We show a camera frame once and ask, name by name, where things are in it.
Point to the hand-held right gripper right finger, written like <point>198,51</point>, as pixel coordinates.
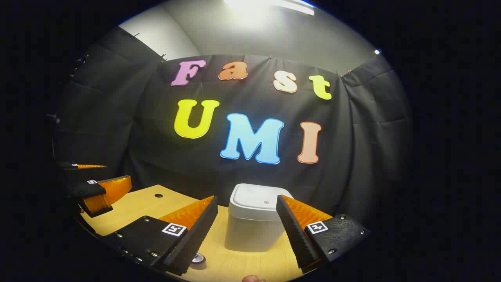
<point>295,239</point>

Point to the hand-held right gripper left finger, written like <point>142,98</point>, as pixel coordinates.
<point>195,239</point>

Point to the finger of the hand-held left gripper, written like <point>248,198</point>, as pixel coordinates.
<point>105,194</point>
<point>80,166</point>

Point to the blue pop can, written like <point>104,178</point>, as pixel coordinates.
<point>199,261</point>

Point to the white desktop garbage bin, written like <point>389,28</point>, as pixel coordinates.
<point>250,223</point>

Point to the wooden desktop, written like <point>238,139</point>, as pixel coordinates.
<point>137,207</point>

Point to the black backdrop cloth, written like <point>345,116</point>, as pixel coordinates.
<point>156,137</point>

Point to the long ceiling light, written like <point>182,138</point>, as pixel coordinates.
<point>270,4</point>

